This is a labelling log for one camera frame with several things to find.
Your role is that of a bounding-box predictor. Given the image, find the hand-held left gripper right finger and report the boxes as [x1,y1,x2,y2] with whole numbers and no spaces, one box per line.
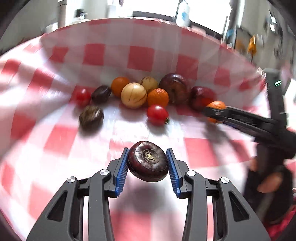
[166,148,271,241]

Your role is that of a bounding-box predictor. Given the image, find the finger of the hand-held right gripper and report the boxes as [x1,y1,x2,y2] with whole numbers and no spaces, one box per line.
[225,106,275,127]
[202,107,256,139]

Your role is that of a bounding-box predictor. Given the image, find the yellow striped melon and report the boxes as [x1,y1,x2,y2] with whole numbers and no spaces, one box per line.
[120,82,148,109]
[140,76,159,93]

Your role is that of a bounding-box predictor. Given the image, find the orange object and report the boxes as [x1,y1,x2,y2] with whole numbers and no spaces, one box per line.
[247,35,258,55]

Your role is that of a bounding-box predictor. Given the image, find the dark red apple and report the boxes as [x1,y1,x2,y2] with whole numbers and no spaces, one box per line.
[190,86,217,111]

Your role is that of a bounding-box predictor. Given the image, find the person's right hand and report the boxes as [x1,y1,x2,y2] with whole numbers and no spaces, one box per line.
[245,158,295,225]

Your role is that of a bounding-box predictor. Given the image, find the dark passion fruit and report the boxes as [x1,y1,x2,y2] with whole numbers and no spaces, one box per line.
[79,105,104,131]
[91,85,112,104]

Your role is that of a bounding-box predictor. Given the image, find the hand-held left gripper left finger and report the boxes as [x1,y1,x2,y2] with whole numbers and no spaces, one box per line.
[26,147,130,241]

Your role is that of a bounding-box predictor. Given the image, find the red white checkered tablecloth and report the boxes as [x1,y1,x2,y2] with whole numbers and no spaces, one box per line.
[0,18,278,241]

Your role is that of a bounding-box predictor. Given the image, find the red tomato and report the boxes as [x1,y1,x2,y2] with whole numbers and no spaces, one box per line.
[74,88,92,107]
[147,105,170,126]

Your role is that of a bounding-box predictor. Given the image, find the orange tangerine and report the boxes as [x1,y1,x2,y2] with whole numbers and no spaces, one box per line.
[111,77,131,98]
[206,100,227,124]
[147,88,170,107]

